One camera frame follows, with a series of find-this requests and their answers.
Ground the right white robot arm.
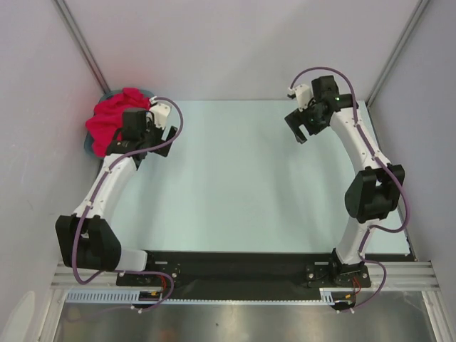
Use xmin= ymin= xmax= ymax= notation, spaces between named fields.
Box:
xmin=285 ymin=76 xmax=405 ymax=286

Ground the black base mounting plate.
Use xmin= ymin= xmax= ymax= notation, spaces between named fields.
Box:
xmin=71 ymin=249 xmax=418 ymax=300

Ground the aluminium front rail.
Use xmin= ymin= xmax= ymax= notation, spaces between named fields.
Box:
xmin=49 ymin=260 xmax=441 ymax=291

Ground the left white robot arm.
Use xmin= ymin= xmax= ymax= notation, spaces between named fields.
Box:
xmin=55 ymin=103 xmax=180 ymax=285

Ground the aluminium corner post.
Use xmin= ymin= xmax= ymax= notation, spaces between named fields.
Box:
xmin=51 ymin=0 xmax=110 ymax=93
xmin=366 ymin=0 xmax=432 ymax=108

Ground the red t shirt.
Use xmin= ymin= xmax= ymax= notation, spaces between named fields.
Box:
xmin=85 ymin=86 xmax=152 ymax=159

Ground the left aluminium corner post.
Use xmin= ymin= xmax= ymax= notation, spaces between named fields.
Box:
xmin=51 ymin=0 xmax=110 ymax=93

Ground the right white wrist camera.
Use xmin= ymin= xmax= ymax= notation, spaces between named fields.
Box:
xmin=287 ymin=84 xmax=313 ymax=111

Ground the right aluminium corner post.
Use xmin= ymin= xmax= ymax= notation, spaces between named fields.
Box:
xmin=366 ymin=0 xmax=432 ymax=108

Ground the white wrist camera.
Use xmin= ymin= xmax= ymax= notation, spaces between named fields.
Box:
xmin=287 ymin=84 xmax=313 ymax=111
xmin=149 ymin=100 xmax=171 ymax=130

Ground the slotted cable duct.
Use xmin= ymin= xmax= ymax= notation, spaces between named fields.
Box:
xmin=66 ymin=289 xmax=353 ymax=306

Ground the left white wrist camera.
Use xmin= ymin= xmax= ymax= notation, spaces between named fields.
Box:
xmin=149 ymin=100 xmax=171 ymax=130

